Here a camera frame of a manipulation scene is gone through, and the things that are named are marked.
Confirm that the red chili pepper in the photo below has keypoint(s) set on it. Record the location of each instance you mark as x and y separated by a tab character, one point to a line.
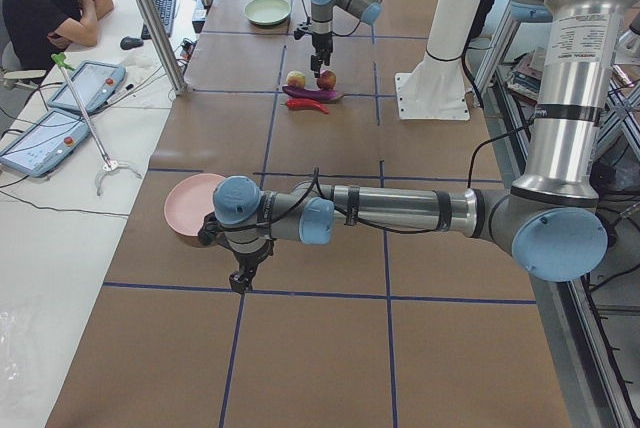
304	104

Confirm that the reacher grabber stick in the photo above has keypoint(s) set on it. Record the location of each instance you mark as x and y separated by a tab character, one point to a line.
110	165

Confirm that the pink plate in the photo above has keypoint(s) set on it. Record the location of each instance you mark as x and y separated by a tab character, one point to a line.
190	201

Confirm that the near teach pendant tablet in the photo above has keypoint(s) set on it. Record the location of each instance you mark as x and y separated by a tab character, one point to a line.
43	146

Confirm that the black keyboard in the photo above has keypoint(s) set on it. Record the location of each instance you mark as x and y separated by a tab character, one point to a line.
166	10

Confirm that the light green plate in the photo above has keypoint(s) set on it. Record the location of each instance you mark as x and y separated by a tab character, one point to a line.
267	13

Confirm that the teach pendant tablet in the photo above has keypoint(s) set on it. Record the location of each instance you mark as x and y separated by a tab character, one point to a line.
43	146
94	81

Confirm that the purple eggplant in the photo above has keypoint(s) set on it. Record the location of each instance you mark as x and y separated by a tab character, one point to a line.
320	95

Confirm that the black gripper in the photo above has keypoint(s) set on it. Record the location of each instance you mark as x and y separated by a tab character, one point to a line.
320	43
249	261

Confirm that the seated person black shirt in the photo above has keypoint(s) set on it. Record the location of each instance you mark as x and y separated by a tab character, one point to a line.
38	29

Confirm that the black computer mouse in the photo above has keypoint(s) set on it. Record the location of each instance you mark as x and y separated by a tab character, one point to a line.
128	43

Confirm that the stack of magazines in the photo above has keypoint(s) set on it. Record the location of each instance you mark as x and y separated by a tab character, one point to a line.
525	77

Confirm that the far teach pendant tablet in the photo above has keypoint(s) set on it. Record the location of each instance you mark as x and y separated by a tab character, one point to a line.
94	81

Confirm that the red yellow pomegranate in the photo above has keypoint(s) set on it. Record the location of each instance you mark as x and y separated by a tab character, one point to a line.
326	80

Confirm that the white camera pedestal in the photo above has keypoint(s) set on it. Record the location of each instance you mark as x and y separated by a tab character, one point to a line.
435	89

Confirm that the aluminium frame post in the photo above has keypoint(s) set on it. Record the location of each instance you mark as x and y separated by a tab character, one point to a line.
162	45

